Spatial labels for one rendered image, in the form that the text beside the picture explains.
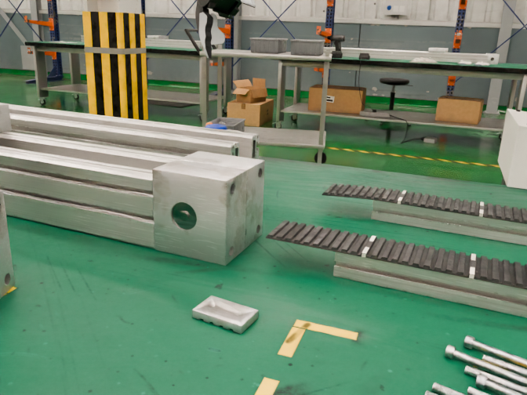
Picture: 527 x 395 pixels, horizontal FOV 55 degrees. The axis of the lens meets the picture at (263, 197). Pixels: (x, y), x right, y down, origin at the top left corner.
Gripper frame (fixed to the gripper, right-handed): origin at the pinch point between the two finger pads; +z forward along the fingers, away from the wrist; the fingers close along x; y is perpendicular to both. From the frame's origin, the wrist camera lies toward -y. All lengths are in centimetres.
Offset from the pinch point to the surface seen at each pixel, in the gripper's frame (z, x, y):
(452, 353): 64, -31, -25
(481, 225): 52, -26, 2
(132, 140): 21.7, 5.8, -23.2
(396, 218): 47, -19, -3
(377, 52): -203, 153, 393
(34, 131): 10.4, 22.0, -30.8
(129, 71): -170, 206, 125
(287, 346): 59, -23, -33
